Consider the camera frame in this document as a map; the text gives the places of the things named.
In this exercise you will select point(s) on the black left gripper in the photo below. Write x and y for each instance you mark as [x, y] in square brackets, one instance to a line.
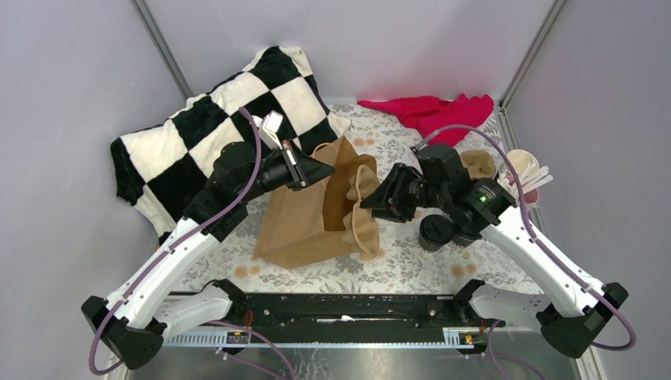
[303, 170]

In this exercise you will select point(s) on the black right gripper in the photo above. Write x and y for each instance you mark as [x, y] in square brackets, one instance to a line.
[381, 199]

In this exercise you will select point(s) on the brown paper bag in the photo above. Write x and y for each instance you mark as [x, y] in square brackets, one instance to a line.
[305, 227]

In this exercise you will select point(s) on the black paper coffee cup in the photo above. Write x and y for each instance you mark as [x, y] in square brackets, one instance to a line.
[464, 237]

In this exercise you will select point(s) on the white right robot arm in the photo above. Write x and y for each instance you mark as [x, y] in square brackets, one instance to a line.
[572, 308]

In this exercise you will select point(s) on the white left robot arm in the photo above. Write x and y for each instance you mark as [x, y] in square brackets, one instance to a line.
[133, 321]

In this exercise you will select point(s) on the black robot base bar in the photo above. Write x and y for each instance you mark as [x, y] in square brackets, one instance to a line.
[381, 320]

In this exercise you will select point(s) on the red cloth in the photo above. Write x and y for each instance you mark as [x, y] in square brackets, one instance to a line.
[427, 114]

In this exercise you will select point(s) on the brown cardboard cup carrier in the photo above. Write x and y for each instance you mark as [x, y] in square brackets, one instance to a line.
[479, 164]

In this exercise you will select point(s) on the black white checkered blanket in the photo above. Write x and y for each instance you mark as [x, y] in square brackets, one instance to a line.
[160, 169]

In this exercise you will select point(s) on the pink straw holder cup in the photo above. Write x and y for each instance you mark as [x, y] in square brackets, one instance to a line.
[531, 198]

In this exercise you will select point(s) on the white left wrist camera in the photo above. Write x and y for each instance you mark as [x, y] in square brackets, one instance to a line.
[269, 128]

